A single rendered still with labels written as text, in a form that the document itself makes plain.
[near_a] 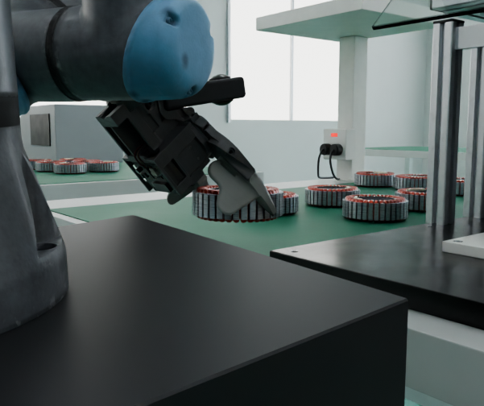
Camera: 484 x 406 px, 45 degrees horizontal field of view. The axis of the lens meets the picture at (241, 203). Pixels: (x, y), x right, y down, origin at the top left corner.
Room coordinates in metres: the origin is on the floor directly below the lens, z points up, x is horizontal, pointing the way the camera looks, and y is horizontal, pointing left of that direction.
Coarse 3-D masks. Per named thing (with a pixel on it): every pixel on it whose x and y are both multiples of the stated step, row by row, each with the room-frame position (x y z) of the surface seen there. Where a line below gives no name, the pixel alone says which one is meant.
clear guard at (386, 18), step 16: (400, 0) 0.62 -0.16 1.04; (416, 0) 0.60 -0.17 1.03; (432, 0) 0.58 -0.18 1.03; (448, 0) 0.56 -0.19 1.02; (464, 0) 0.54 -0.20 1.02; (480, 0) 0.53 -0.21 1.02; (384, 16) 0.61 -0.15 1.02; (400, 16) 0.59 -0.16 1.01; (416, 16) 0.57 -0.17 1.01; (432, 16) 0.56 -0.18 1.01; (448, 16) 0.54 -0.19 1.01
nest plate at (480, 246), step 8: (448, 240) 0.63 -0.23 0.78; (456, 240) 0.63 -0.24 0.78; (464, 240) 0.63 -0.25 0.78; (472, 240) 0.63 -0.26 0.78; (480, 240) 0.63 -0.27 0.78; (448, 248) 0.62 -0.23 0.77; (456, 248) 0.62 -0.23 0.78; (464, 248) 0.61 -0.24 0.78; (472, 248) 0.60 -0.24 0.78; (480, 248) 0.59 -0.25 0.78; (472, 256) 0.60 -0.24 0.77; (480, 256) 0.59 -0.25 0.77
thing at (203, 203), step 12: (192, 192) 0.70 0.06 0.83; (204, 192) 0.68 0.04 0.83; (216, 192) 0.67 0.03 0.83; (276, 192) 0.69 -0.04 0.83; (192, 204) 0.70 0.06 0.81; (204, 204) 0.67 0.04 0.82; (216, 204) 0.66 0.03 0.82; (252, 204) 0.66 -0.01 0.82; (276, 204) 0.68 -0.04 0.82; (204, 216) 0.67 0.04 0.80; (216, 216) 0.66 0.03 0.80; (228, 216) 0.65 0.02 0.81; (240, 216) 0.66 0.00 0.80; (252, 216) 0.66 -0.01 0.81; (264, 216) 0.66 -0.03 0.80; (276, 216) 0.68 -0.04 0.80
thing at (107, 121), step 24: (120, 120) 0.59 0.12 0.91; (144, 120) 0.62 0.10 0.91; (168, 120) 0.63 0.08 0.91; (192, 120) 0.63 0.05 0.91; (120, 144) 0.63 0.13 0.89; (144, 144) 0.63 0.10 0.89; (168, 144) 0.61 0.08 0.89; (192, 144) 0.63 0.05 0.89; (144, 168) 0.63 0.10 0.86; (168, 168) 0.61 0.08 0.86; (192, 168) 0.63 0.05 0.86; (168, 192) 0.63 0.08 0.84
